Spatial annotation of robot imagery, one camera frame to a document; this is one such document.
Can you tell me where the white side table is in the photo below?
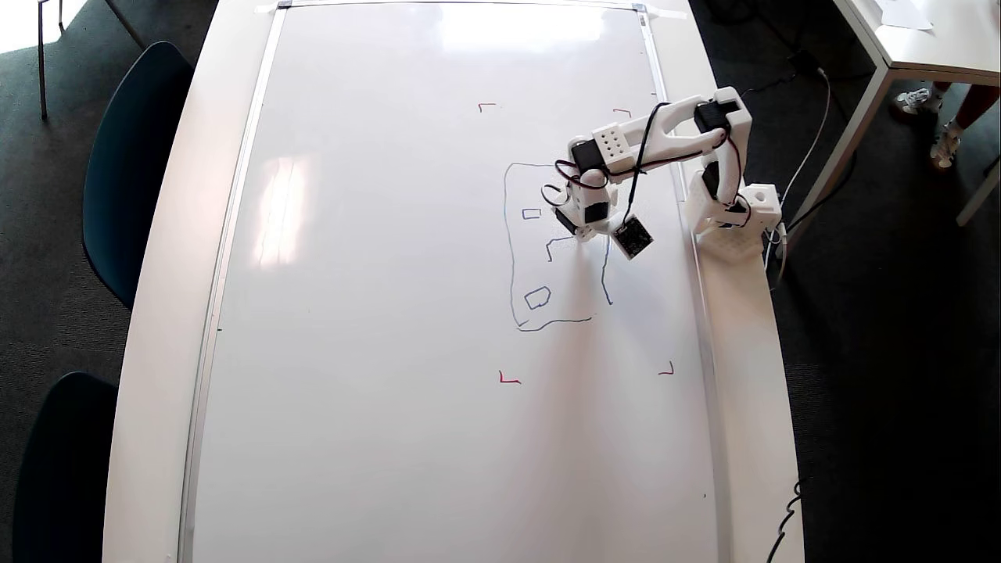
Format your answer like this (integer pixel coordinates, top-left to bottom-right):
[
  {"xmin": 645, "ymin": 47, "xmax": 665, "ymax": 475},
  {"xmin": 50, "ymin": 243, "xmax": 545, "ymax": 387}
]
[{"xmin": 786, "ymin": 0, "xmax": 1001, "ymax": 255}]

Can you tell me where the red and black servo cable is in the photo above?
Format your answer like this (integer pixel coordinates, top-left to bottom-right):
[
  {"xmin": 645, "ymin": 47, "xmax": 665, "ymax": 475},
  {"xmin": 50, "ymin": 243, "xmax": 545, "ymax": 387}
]
[{"xmin": 555, "ymin": 133, "xmax": 740, "ymax": 206}]

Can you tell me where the white paper sheet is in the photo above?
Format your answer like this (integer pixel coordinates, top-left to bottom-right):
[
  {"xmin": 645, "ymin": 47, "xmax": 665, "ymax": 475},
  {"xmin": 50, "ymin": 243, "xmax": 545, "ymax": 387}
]
[{"xmin": 872, "ymin": 0, "xmax": 935, "ymax": 30}]

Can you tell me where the thin black power cable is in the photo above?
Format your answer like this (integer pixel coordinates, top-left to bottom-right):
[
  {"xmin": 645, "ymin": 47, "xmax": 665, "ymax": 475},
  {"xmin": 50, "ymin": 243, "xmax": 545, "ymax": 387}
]
[{"xmin": 739, "ymin": 72, "xmax": 806, "ymax": 96}]

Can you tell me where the coiled black cable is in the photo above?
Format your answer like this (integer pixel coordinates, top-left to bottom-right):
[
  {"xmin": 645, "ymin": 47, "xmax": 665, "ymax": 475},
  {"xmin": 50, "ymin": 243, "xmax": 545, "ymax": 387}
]
[{"xmin": 766, "ymin": 479, "xmax": 804, "ymax": 563}]

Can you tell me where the white sneaker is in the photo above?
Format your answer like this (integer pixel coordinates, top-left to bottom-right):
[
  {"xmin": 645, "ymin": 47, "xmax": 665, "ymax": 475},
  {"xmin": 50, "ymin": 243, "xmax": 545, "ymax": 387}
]
[
  {"xmin": 931, "ymin": 121, "xmax": 963, "ymax": 169},
  {"xmin": 895, "ymin": 88, "xmax": 943, "ymax": 117}
]

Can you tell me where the large white whiteboard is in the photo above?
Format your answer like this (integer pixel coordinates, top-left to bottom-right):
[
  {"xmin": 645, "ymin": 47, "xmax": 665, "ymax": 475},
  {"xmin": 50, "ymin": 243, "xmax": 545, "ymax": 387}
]
[{"xmin": 178, "ymin": 0, "xmax": 732, "ymax": 563}]

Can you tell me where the dark blue chair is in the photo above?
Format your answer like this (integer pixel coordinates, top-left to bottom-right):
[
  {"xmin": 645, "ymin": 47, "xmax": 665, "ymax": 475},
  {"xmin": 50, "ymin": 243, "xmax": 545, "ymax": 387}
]
[
  {"xmin": 12, "ymin": 371, "xmax": 120, "ymax": 563},
  {"xmin": 82, "ymin": 41, "xmax": 196, "ymax": 310}
]

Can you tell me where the black camera cable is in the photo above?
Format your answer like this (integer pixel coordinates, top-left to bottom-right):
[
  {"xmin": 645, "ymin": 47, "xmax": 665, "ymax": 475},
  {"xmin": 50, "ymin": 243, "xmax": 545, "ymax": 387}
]
[{"xmin": 624, "ymin": 102, "xmax": 672, "ymax": 228}]

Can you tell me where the grey metal furniture leg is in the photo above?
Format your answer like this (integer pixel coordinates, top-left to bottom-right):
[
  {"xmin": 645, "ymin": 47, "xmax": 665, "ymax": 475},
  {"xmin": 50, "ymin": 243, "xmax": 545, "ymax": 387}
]
[
  {"xmin": 38, "ymin": 0, "xmax": 67, "ymax": 120},
  {"xmin": 106, "ymin": 0, "xmax": 145, "ymax": 49}
]

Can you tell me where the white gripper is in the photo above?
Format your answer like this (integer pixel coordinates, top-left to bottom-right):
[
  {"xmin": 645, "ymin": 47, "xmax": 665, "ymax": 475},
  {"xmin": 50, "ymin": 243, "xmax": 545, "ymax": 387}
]
[{"xmin": 554, "ymin": 169, "xmax": 620, "ymax": 240}]

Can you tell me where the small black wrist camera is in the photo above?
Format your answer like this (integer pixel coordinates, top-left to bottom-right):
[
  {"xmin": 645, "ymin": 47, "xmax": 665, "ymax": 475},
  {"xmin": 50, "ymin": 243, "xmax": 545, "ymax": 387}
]
[{"xmin": 612, "ymin": 217, "xmax": 655, "ymax": 260}]

